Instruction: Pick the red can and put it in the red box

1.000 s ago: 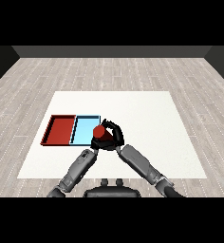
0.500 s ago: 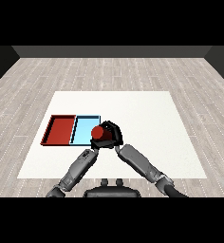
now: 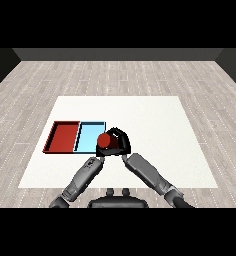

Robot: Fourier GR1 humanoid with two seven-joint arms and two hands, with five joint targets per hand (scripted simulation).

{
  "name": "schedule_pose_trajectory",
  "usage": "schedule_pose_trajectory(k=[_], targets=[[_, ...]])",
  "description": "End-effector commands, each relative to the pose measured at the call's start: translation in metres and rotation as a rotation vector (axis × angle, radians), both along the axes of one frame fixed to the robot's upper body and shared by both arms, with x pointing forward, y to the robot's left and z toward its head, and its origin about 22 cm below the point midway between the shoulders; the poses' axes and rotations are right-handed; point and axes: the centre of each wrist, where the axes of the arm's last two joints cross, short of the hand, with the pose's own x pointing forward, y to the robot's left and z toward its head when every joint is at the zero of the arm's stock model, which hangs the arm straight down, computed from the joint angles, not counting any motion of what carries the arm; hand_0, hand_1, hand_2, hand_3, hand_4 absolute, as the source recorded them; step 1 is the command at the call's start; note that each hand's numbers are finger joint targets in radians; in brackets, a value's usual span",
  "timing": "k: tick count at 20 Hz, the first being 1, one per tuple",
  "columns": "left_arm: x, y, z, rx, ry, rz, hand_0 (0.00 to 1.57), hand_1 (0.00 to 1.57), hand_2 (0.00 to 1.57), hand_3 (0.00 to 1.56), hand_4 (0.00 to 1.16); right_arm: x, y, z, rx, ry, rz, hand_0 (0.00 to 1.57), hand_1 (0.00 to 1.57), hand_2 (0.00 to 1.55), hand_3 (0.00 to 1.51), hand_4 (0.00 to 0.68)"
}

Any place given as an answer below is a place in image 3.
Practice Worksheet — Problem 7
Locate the light blue shallow open box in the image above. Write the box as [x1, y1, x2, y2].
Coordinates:
[72, 120, 107, 155]

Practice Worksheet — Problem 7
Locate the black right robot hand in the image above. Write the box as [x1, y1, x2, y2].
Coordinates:
[106, 127, 133, 157]

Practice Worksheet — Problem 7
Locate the dark grey robot body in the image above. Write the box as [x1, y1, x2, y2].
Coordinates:
[87, 187, 150, 209]

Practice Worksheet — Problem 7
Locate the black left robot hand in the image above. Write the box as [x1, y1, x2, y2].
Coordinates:
[95, 143, 124, 158]

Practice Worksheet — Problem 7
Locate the red shallow open box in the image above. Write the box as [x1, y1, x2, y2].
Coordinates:
[42, 120, 82, 155]

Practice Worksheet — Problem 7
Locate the red can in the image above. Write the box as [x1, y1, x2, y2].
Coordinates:
[96, 132, 121, 150]

